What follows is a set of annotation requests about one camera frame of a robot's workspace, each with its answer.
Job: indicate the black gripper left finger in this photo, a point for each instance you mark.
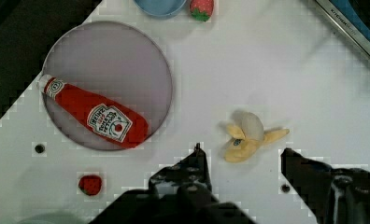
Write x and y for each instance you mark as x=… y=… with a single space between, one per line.
x=191 y=170

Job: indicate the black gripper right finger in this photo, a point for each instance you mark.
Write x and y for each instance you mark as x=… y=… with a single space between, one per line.
x=334 y=195

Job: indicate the plush peeled banana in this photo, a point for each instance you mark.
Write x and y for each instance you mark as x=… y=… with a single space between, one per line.
x=248 y=137

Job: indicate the green mug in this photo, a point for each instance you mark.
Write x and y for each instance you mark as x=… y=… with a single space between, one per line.
x=52 y=218

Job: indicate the plush red ketchup bottle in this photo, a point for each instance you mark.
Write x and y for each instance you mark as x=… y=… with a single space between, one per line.
x=106 y=118

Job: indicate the small red plush strawberry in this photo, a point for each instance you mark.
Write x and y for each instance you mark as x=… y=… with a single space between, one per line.
x=90 y=184

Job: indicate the grey round plate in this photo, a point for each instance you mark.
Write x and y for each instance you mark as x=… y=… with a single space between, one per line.
x=119 y=62

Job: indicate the large plush strawberry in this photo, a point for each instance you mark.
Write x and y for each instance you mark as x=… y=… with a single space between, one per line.
x=201 y=10

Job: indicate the blue bowl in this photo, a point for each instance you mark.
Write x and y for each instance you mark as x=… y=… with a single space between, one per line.
x=161 y=8

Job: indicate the black toaster oven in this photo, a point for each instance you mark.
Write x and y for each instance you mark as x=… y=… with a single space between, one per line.
x=351 y=17

